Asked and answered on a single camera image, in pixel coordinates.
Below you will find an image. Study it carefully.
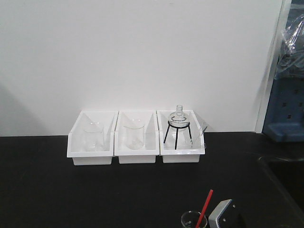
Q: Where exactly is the blue perforated rack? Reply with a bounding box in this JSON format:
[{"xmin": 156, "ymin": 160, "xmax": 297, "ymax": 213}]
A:
[{"xmin": 262, "ymin": 78, "xmax": 304, "ymax": 142}]

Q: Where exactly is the right white plastic bin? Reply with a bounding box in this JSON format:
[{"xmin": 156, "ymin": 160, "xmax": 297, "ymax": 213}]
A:
[{"xmin": 156, "ymin": 110, "xmax": 208, "ymax": 163}]

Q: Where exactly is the round bottom glass flask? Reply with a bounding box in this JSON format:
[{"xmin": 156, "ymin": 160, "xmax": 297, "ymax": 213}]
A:
[{"xmin": 168, "ymin": 105, "xmax": 190, "ymax": 127}]

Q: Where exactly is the left white plastic bin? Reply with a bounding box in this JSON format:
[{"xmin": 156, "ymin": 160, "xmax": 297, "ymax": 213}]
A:
[{"xmin": 67, "ymin": 111, "xmax": 119, "ymax": 165}]

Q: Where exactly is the black tripod stand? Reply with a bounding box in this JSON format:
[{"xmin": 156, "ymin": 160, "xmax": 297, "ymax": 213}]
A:
[{"xmin": 163, "ymin": 121, "xmax": 192, "ymax": 150}]

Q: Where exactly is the clear glass beaker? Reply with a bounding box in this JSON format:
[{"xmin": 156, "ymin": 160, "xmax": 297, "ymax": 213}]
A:
[{"xmin": 181, "ymin": 210, "xmax": 208, "ymax": 228}]

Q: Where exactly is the white plastic bin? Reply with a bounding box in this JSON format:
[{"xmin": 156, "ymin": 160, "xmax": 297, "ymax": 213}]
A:
[
  {"xmin": 67, "ymin": 111, "xmax": 119, "ymax": 165},
  {"xmin": 114, "ymin": 111, "xmax": 160, "ymax": 164},
  {"xmin": 156, "ymin": 110, "xmax": 208, "ymax": 163}
]

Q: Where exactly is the clear plastic bag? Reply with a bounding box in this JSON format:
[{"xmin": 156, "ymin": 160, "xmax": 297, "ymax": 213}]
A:
[{"xmin": 275, "ymin": 14, "xmax": 304, "ymax": 80}]

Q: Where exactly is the clear beaker in left bin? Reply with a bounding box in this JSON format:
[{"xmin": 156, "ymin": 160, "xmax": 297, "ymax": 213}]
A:
[{"xmin": 84, "ymin": 122, "xmax": 105, "ymax": 152}]

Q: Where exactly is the middle white plastic bin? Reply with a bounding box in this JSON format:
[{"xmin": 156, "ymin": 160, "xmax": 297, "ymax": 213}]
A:
[{"xmin": 114, "ymin": 111, "xmax": 160, "ymax": 164}]

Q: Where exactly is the clear beaker in middle bin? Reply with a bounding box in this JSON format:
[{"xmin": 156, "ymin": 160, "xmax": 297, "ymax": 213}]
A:
[{"xmin": 123, "ymin": 119, "xmax": 145, "ymax": 150}]

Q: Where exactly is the red stirring rod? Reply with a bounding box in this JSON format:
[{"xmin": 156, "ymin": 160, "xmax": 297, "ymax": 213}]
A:
[{"xmin": 195, "ymin": 189, "xmax": 214, "ymax": 228}]

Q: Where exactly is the clear beaker in bin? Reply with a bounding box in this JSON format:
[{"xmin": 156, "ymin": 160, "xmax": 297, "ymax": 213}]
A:
[
  {"xmin": 84, "ymin": 122, "xmax": 105, "ymax": 152},
  {"xmin": 123, "ymin": 119, "xmax": 145, "ymax": 150}
]

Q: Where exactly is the black lab sink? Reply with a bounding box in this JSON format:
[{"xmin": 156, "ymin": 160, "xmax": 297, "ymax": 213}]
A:
[{"xmin": 258, "ymin": 156, "xmax": 304, "ymax": 211}]

